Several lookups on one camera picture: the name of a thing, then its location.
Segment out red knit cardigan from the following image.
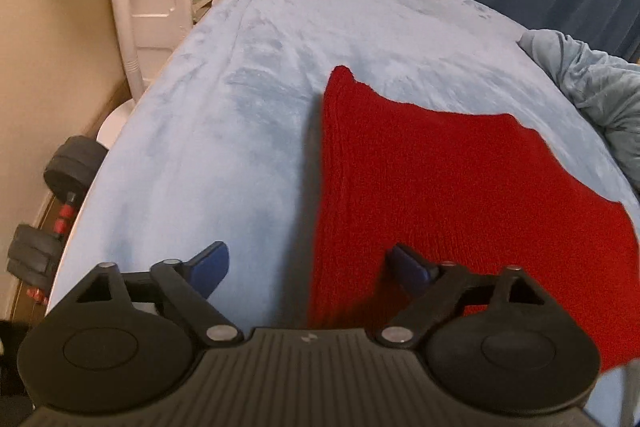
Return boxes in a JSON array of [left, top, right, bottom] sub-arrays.
[[308, 66, 639, 369]]

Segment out black dumbbell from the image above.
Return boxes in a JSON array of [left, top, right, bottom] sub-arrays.
[[8, 135, 107, 305]]

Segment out crumpled grey-blue blanket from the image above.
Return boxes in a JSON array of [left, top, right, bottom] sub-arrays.
[[518, 29, 639, 188]]

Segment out light blue bed cover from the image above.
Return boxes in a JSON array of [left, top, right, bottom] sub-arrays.
[[46, 0, 640, 427]]

